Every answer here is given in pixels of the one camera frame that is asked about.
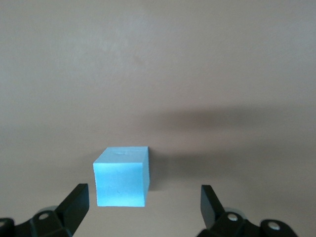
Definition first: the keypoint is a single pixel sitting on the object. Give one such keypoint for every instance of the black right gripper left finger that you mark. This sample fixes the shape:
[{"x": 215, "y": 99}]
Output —
[{"x": 64, "y": 219}]

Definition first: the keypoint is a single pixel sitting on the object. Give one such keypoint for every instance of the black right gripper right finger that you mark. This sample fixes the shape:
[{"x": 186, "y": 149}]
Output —
[{"x": 222, "y": 224}]

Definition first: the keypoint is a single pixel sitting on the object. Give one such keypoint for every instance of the blue foam block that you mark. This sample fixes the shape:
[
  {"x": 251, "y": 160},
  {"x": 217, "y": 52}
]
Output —
[{"x": 121, "y": 180}]

